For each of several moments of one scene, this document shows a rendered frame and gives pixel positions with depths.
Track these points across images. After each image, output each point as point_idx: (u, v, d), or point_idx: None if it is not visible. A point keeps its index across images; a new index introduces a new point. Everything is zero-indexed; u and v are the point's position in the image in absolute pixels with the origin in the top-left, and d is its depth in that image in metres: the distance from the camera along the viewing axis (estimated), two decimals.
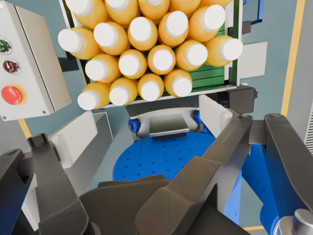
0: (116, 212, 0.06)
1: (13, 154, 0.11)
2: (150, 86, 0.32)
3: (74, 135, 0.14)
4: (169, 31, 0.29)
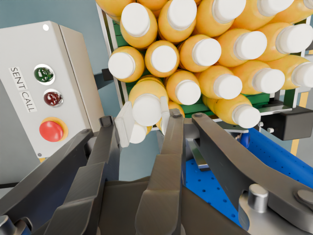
0: (116, 212, 0.06)
1: (85, 134, 0.13)
2: None
3: (127, 120, 0.16)
4: (243, 55, 0.24)
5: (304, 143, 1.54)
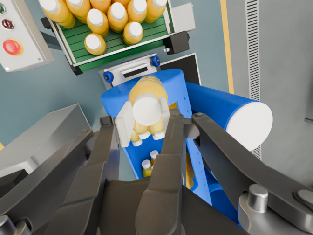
0: (116, 212, 0.06)
1: (85, 134, 0.13)
2: (145, 137, 0.58)
3: (127, 120, 0.16)
4: None
5: (238, 93, 1.95)
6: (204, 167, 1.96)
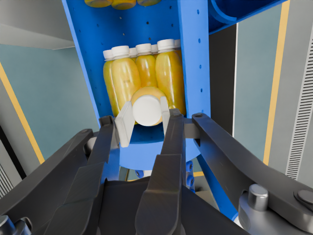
0: (116, 212, 0.06)
1: (85, 134, 0.13)
2: None
3: (127, 120, 0.16)
4: None
5: (291, 41, 1.37)
6: None
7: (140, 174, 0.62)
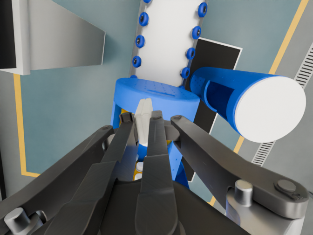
0: (116, 212, 0.06)
1: (105, 130, 0.13)
2: None
3: None
4: None
5: None
6: (182, 170, 1.76)
7: None
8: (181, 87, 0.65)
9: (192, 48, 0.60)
